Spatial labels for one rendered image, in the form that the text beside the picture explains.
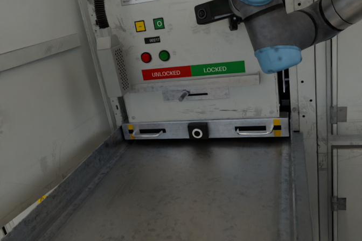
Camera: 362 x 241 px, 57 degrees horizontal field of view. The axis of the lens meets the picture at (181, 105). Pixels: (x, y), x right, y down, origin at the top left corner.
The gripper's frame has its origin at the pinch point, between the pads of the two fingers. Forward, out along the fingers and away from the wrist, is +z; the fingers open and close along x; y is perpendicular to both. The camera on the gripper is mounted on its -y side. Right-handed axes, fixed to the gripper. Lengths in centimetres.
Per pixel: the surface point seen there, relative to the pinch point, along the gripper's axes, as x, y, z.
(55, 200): -39, -49, -15
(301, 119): -32.1, 19.1, 10.4
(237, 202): -44.1, -5.1, -17.9
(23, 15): 9, -55, -3
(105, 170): -38, -41, 4
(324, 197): -60, 25, 16
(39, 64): -5, -55, 1
